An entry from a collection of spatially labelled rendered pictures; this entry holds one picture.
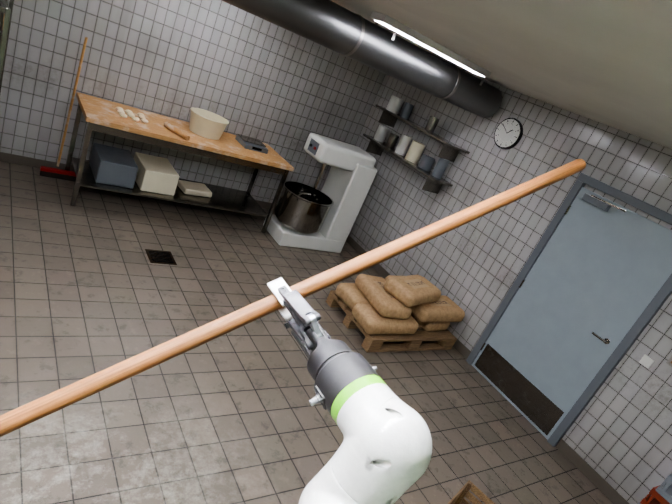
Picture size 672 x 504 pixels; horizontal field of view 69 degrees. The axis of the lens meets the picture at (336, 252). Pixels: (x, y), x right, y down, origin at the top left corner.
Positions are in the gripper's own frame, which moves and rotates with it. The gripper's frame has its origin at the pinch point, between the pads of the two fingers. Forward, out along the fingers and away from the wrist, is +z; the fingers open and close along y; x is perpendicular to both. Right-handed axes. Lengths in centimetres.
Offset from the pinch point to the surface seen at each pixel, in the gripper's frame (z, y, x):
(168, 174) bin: 427, 175, 35
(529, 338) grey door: 129, 302, 264
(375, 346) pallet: 191, 286, 133
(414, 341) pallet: 191, 308, 177
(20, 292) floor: 266, 146, -102
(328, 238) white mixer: 386, 305, 190
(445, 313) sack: 196, 298, 219
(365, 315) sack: 211, 264, 136
